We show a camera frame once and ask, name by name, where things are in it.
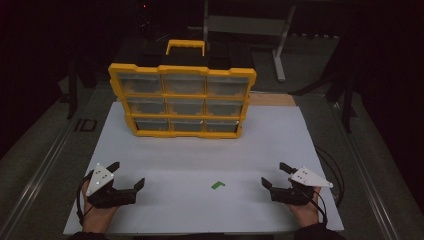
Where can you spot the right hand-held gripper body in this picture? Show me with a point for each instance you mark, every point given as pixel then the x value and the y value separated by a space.
pixel 308 178

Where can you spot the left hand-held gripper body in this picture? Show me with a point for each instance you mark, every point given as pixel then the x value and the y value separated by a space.
pixel 100 178

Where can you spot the green plastic stick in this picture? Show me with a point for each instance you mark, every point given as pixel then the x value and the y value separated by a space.
pixel 216 184
pixel 221 183
pixel 214 187

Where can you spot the yellow drawer organizer cabinet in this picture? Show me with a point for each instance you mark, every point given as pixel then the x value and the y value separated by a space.
pixel 183 134

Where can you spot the clear plastic drawer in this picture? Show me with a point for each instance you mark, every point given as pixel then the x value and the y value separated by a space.
pixel 228 86

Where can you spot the person's right hand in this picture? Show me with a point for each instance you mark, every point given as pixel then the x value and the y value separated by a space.
pixel 306 215

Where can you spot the person's left hand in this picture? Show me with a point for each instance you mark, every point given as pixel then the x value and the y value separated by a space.
pixel 96 220

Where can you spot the white table cover sheet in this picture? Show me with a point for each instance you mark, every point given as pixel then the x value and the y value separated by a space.
pixel 200 160

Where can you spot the black stand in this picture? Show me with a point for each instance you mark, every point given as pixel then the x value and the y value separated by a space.
pixel 72 93
pixel 348 106

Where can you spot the grid of clear drawers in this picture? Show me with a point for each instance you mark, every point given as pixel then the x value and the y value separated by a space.
pixel 143 85

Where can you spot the power strip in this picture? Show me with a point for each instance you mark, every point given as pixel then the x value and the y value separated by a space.
pixel 313 35

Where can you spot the grey metal stand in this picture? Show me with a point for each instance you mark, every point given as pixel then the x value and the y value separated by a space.
pixel 246 26

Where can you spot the aluminium rail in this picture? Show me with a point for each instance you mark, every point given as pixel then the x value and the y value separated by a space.
pixel 368 186
pixel 36 180

